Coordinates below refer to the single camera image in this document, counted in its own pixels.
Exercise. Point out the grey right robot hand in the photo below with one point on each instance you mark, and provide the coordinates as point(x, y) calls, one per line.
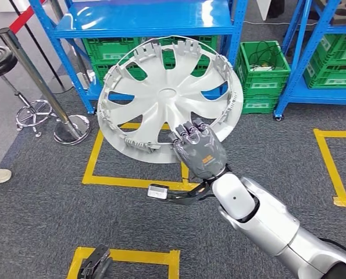
point(201, 154)

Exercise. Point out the dark left robot hand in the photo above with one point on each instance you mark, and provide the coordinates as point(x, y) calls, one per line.
point(95, 272)

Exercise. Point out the grey plastic wheel hubcap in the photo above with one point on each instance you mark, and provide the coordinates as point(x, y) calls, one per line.
point(166, 94)

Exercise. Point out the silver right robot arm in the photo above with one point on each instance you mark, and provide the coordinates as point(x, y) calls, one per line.
point(271, 223)

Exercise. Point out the blue metal shelf rack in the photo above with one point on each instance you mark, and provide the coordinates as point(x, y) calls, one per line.
point(143, 17)
point(320, 96)

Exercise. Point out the white paper in crate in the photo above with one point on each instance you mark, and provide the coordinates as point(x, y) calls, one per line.
point(261, 68)

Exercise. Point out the person's foot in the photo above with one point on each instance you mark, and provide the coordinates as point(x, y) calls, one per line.
point(2, 176)

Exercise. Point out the white cabinet panel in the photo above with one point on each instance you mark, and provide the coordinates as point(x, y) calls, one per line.
point(262, 7)

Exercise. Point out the dark round stanchion base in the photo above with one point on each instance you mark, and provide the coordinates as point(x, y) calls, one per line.
point(61, 85)

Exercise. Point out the dark tray with round holes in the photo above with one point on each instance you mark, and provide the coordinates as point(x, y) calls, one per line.
point(335, 17)

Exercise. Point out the stool with chrome base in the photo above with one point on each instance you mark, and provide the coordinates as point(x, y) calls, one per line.
point(0, 61)

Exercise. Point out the red barrier belt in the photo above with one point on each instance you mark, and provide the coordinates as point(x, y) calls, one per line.
point(24, 17)

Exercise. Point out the chrome stanchion post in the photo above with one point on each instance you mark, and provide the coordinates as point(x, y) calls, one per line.
point(85, 81)
point(72, 131)

